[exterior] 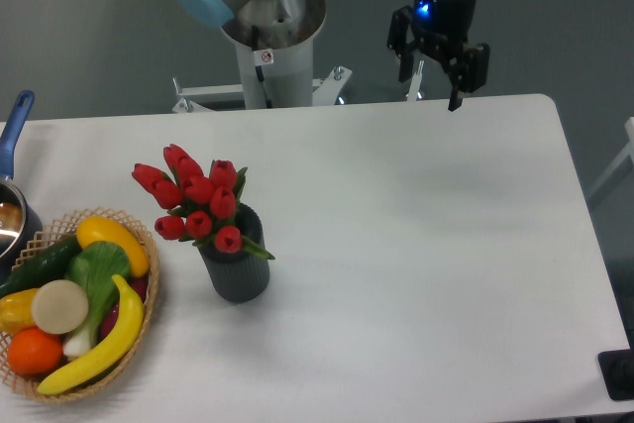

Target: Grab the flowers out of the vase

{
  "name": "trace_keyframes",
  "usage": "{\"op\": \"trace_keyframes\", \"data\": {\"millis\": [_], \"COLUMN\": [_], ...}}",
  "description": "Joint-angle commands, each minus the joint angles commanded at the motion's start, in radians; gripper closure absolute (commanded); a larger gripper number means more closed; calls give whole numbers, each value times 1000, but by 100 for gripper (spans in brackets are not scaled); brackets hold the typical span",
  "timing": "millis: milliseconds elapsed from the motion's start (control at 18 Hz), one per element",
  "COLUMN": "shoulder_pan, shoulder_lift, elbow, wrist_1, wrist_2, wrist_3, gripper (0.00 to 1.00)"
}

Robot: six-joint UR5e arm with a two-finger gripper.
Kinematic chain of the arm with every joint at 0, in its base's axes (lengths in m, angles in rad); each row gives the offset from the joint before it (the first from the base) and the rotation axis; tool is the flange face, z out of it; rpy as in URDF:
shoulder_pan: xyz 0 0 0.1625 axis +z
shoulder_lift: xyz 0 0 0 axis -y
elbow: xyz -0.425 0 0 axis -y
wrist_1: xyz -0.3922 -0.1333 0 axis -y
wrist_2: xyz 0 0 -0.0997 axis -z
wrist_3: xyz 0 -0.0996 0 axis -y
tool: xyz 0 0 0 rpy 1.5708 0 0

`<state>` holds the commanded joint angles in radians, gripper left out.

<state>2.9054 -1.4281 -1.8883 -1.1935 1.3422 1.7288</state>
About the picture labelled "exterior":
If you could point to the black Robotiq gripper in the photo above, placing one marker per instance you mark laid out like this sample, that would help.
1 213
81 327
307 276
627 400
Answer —
440 30

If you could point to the red tulip bouquet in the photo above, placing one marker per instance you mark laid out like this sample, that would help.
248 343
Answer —
199 207

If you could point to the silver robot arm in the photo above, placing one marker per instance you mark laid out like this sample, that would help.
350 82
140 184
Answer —
273 40

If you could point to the dark grey ribbed vase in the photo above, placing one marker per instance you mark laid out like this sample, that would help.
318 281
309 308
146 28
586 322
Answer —
241 276

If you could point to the black device at table edge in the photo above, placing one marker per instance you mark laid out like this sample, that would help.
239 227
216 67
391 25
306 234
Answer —
617 371

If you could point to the yellow banana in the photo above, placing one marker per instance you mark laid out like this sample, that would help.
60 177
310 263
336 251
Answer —
108 352

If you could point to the green bok choy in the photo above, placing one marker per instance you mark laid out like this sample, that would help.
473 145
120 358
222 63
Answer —
92 270

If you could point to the woven wicker basket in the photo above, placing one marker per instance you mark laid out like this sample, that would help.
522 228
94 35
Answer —
147 288

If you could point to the green cucumber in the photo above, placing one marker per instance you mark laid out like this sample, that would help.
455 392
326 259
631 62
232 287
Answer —
50 264

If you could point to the beige round disc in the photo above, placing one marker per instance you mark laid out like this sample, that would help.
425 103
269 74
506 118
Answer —
59 307

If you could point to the yellow bell pepper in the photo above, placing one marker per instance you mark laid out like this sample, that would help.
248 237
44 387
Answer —
16 311

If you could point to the orange fruit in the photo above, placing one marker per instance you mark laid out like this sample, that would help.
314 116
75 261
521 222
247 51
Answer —
33 351

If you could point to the white frame at right edge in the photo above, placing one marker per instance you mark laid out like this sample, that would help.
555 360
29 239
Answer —
616 171

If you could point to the blue handled saucepan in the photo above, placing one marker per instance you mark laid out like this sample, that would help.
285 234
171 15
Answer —
19 221

